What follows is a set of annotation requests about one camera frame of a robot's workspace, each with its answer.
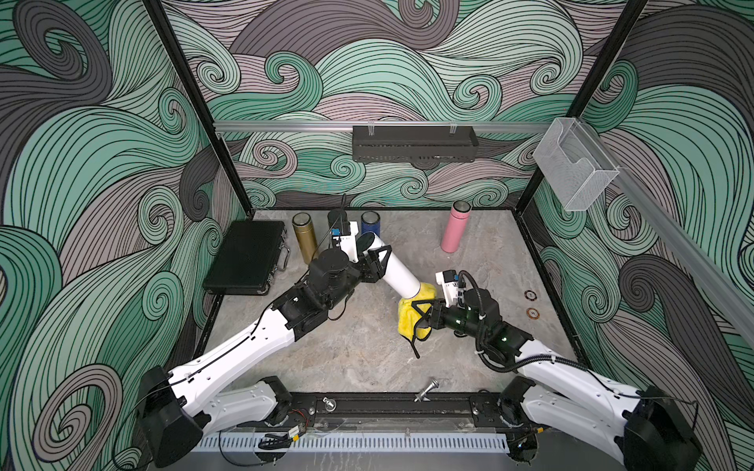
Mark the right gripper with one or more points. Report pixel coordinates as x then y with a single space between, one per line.
434 317

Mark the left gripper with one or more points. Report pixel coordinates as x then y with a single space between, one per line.
373 271

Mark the gold thermos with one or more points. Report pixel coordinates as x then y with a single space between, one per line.
305 235

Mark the black thermos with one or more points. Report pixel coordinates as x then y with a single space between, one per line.
336 219

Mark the white thermos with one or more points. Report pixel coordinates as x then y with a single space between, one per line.
396 275

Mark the blue thermos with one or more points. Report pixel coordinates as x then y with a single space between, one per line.
370 223

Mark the yellow cleaning cloth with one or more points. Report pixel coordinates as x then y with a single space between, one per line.
413 325

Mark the pink thermos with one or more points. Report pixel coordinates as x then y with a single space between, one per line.
455 227

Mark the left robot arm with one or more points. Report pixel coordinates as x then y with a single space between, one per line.
174 410

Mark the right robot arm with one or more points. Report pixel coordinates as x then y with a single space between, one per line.
642 429

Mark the black case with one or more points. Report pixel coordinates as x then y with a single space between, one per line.
250 255

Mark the silver bolt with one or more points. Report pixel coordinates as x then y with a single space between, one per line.
423 394

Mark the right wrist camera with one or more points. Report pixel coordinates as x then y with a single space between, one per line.
451 285

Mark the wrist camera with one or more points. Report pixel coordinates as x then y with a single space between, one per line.
451 285
344 237

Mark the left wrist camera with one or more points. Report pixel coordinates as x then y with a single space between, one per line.
344 237

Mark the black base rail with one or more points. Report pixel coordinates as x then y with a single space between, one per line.
481 409

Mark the black wall shelf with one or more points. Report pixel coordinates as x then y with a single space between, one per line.
414 143

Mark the white slotted cable duct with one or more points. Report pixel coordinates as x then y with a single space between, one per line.
364 443

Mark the clear plastic wall holder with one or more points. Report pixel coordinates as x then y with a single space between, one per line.
575 163

